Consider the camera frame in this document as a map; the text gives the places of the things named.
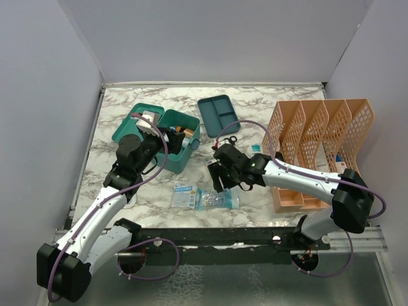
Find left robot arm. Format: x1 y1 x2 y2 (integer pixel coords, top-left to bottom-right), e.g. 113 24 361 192
36 127 185 302

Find brown bottle orange cap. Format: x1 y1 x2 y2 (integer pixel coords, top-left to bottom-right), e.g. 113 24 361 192
182 128 194 138

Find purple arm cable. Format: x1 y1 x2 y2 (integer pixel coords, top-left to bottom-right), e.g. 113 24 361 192
212 119 386 278
47 113 181 303

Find blue cotton swab bag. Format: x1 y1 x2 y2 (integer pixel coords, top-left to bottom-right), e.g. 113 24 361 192
196 187 240 210

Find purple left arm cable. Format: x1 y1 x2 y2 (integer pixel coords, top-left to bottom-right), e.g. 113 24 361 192
47 113 181 303

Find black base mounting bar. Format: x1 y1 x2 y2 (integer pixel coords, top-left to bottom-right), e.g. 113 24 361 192
115 218 330 268

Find white box red label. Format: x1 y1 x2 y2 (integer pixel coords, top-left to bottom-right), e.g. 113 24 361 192
335 152 351 173

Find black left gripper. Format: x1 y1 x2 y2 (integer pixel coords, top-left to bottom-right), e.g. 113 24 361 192
136 127 185 174

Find peach plastic file organizer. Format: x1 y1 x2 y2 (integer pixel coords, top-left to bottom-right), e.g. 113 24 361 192
261 98 376 214

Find dark teal divided tray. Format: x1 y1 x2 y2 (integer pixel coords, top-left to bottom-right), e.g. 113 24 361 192
197 94 238 138

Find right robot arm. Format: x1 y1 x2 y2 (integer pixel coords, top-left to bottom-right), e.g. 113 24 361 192
208 143 374 249

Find small teal white sachet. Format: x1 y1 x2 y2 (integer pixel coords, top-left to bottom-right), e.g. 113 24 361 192
251 144 263 156

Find white plastic bottle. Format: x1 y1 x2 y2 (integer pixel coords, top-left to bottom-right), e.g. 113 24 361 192
182 137 191 148

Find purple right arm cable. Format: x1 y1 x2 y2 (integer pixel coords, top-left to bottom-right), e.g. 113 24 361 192
212 119 386 278

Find black handled scissors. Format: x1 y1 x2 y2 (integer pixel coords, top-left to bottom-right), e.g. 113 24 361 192
224 135 237 145

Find teal medicine box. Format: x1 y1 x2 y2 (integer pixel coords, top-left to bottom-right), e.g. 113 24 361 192
112 103 200 174

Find blue gauze dressing pack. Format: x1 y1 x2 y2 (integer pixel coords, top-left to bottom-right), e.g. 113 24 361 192
171 183 198 209

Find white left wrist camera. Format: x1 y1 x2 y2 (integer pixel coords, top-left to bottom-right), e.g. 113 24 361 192
136 110 159 136

